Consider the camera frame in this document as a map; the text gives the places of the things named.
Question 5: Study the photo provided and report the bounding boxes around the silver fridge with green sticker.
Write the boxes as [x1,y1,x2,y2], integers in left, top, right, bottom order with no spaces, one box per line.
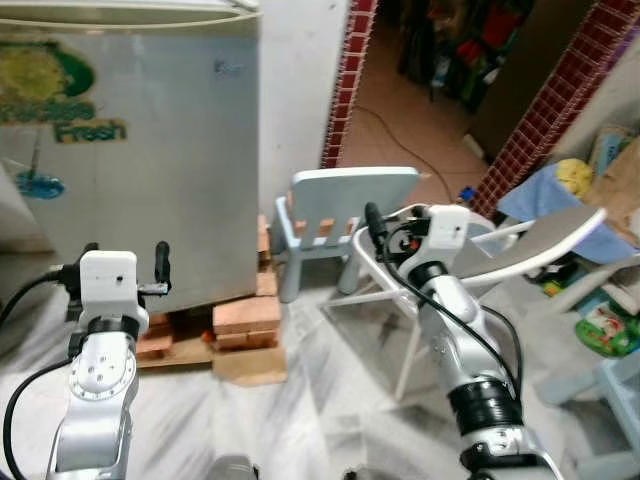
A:
[0,0,264,314]

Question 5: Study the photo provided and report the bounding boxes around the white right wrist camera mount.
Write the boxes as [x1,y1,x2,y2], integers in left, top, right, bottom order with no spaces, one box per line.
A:
[425,205,472,266]

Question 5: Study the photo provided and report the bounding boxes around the thin dark floor cable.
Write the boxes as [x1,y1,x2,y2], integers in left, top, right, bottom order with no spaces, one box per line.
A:
[354,104,483,207]

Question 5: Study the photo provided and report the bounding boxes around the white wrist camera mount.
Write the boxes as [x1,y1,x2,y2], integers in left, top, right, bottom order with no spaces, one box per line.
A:
[425,205,472,266]
[78,250,139,321]

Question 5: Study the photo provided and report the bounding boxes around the dark brown door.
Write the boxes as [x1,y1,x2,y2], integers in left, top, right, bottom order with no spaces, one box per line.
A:
[470,0,603,163]

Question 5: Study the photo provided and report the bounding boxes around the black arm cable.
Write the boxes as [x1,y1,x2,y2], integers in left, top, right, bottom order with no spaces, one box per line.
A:
[0,262,81,480]
[375,215,527,401]

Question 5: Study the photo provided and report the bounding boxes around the robot grey left leg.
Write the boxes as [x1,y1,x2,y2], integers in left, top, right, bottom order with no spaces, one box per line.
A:
[209,455,259,480]

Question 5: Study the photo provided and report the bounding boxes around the green printed packet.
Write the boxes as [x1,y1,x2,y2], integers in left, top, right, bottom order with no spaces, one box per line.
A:
[574,290,640,359]

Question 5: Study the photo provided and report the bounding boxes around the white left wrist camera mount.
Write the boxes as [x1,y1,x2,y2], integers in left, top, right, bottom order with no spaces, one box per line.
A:
[78,250,139,321]

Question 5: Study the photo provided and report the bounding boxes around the light blue plastic chair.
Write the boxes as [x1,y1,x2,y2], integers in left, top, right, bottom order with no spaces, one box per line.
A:
[268,167,421,303]

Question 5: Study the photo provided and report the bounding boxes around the light blue plastic stool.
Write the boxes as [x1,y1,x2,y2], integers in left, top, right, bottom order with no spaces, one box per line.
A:
[545,345,640,480]

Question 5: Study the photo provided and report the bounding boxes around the dark colourful clothes pile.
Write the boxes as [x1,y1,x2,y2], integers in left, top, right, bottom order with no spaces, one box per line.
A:
[398,0,531,103]

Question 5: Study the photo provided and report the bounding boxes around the blue cloth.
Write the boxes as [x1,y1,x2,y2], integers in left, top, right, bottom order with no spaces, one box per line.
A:
[497,162,627,264]

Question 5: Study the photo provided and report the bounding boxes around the flat brown cardboard sheet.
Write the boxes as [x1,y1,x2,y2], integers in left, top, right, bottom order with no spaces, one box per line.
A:
[135,340,289,387]

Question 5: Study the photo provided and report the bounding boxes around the white folding chair grey seat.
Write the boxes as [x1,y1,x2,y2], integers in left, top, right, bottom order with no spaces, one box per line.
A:
[320,204,611,401]

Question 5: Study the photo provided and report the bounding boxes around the yellow soft lump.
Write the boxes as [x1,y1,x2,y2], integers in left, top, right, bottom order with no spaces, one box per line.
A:
[555,158,597,199]

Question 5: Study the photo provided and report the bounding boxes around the plain brown cardboard box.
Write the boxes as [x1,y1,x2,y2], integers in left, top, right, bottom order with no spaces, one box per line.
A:
[585,125,640,243]

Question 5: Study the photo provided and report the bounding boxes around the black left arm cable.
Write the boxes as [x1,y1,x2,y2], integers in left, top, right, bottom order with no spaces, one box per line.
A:
[0,262,81,480]

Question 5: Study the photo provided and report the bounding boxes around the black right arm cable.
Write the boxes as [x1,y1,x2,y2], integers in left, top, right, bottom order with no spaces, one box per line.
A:
[375,215,527,401]

